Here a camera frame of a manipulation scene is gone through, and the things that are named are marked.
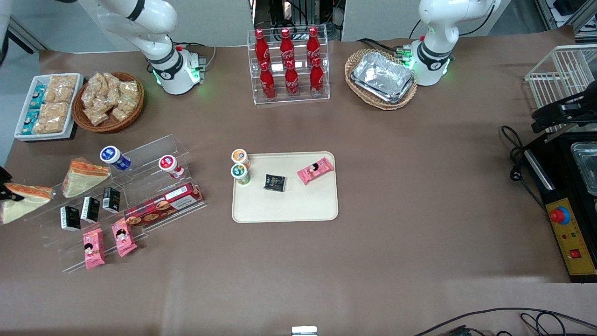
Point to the orange lid yogurt cup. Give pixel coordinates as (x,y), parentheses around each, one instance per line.
(239,157)

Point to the blue lid yogurt cup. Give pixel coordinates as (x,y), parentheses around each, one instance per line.
(113,156)

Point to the steel food container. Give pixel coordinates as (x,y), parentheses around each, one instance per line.
(587,168)

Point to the wicker basket with foil trays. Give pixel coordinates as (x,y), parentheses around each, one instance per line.
(354,63)

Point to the green lid yogurt cup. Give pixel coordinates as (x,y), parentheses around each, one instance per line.
(239,172)

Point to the red cola bottle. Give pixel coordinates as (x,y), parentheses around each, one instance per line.
(317,79)
(286,45)
(313,43)
(261,46)
(292,81)
(267,84)

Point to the stack of foil trays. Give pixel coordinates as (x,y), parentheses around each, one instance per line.
(382,77)

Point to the red lid yogurt cup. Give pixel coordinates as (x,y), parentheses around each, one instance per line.
(169,164)

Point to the cream plastic serving tray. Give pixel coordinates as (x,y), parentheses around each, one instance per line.
(289,205)

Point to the white rectangular snack bin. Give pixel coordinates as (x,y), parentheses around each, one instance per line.
(74,107)

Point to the brown wicker snack basket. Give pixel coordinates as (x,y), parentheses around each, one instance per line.
(112,125)

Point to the small white device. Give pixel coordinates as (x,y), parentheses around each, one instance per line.
(304,331)

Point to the clear acrylic tiered display stand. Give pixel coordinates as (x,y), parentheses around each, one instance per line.
(149,196)

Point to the small black carton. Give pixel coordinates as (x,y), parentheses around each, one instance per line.
(70,218)
(90,209)
(111,199)

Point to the clear bag of crackers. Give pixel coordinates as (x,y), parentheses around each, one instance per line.
(97,116)
(92,91)
(129,89)
(122,108)
(108,84)

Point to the metal frame shelf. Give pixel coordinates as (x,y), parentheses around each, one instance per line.
(559,11)

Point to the red emergency stop button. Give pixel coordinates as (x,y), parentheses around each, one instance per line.
(558,215)

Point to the red cookie box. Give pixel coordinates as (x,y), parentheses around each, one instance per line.
(163,205)

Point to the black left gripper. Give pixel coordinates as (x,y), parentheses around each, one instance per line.
(576,107)

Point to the black equipment rack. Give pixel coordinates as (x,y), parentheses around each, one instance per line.
(298,11)

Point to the flat pack of crackers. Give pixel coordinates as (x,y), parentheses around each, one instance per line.
(57,96)
(63,83)
(49,126)
(54,111)

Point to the clear acrylic bottle rack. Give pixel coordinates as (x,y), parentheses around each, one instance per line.
(322,95)

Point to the small black snack packet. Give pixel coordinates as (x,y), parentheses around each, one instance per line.
(274,182)

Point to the small blue snack packet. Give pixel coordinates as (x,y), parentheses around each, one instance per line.
(32,116)
(27,128)
(39,89)
(36,101)

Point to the red rocker switch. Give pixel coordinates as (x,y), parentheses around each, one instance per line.
(575,254)

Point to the black sealing machine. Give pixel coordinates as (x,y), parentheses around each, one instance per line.
(564,186)

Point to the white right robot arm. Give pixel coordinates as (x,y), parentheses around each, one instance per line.
(154,28)

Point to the triangular sandwich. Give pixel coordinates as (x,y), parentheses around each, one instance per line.
(23,209)
(84,179)

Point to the pink snack pack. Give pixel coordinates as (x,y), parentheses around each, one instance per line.
(315,171)
(123,237)
(93,249)

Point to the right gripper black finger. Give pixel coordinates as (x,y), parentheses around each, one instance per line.
(4,175)
(11,195)

